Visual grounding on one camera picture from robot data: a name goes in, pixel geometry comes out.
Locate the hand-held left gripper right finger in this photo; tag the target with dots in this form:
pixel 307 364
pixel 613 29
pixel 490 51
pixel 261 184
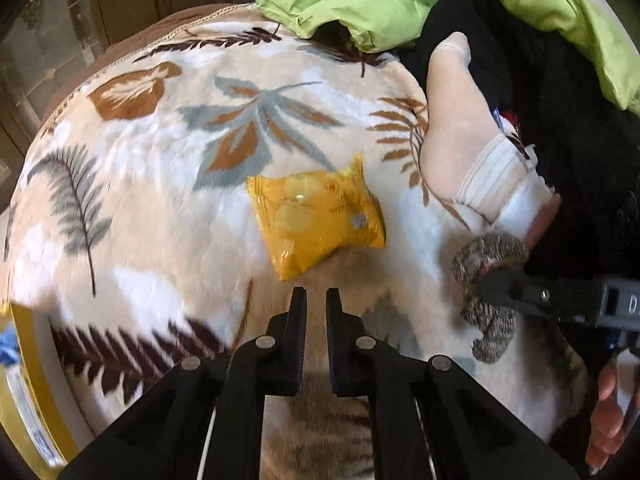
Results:
pixel 337 345

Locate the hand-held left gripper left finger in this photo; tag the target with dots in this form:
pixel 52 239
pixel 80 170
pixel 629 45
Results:
pixel 295 340

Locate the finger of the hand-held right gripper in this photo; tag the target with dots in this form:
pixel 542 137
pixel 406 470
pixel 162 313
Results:
pixel 520 290

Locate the grey knit sock roll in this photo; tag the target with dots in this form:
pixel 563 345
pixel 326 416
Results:
pixel 495 335

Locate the yellow snack packet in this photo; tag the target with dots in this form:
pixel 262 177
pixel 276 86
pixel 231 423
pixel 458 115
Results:
pixel 310 215

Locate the white box with yellow tape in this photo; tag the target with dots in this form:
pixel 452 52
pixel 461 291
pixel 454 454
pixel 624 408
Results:
pixel 30 332

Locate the person's right hand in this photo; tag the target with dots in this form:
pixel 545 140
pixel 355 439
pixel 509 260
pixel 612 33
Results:
pixel 610 410

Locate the person's foot in beige sock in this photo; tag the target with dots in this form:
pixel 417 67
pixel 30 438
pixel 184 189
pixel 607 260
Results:
pixel 460 135

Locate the black clothing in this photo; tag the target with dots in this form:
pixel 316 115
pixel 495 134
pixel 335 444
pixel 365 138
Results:
pixel 575 110

